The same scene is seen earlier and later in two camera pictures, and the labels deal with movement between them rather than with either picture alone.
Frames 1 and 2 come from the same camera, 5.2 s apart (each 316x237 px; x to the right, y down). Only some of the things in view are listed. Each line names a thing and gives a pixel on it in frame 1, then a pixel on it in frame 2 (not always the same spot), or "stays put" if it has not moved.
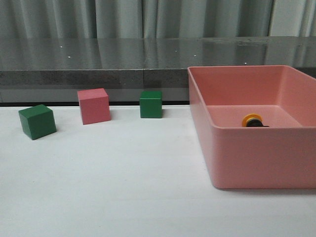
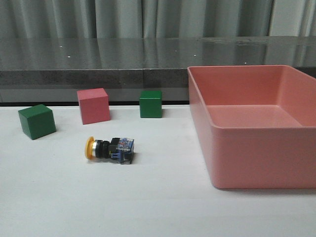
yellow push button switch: (253, 120) → (119, 149)
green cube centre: (151, 104) stays put
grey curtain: (156, 19) stays put
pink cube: (94, 105) stays put
